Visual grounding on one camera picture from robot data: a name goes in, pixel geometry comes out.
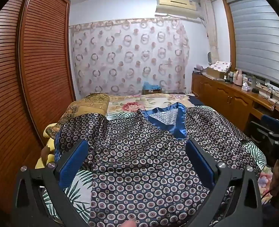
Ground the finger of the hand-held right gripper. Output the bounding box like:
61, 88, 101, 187
262, 115, 279, 133
250, 121, 276, 147

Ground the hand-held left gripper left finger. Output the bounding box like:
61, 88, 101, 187
13, 139, 90, 227

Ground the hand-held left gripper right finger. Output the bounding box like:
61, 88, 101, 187
185, 139, 264, 227

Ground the navy patterned satin pajama top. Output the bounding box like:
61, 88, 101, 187
54, 102, 253, 227

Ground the yellow plush toy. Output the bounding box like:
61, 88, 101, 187
34, 122, 60, 169

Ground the floral leaf print bedspread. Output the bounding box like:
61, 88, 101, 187
36, 93, 273, 227

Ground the wooden sideboard cabinet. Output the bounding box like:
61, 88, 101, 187
191, 72, 279, 133

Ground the pink thermos jug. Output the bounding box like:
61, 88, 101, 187
235, 69, 243, 85

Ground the gold patterned pillow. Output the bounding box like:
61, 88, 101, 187
45, 92, 110, 138

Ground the brown cardboard box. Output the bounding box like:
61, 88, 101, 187
206, 66, 226, 79

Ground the white dotted cloth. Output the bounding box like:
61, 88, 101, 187
210, 61, 232, 72

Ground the grey window blind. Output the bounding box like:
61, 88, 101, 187
228, 0, 279, 86

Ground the box with blue cloth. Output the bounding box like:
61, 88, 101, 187
142, 82, 163, 95

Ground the beige lace corner curtain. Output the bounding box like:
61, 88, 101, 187
200, 0, 220, 63

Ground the wooden louvered wardrobe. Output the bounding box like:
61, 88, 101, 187
0, 0, 76, 218

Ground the circle patterned sheer curtain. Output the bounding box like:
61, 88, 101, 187
69, 18, 191, 96

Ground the wooden window frame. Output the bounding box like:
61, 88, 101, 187
222, 0, 237, 70

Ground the beige wall air conditioner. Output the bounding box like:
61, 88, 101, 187
156, 0, 201, 19

